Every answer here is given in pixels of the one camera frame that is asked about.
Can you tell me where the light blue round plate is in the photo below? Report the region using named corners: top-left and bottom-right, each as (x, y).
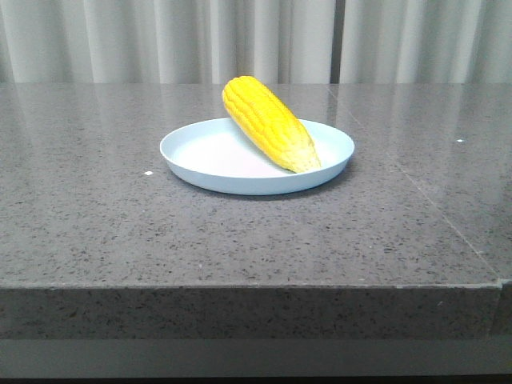
top-left (160, 118), bottom-right (355, 195)

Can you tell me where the yellow corn cob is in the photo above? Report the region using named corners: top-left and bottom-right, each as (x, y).
top-left (222, 76), bottom-right (321, 173)

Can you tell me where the white pleated curtain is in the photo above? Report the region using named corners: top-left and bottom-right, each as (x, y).
top-left (1, 1), bottom-right (511, 84)

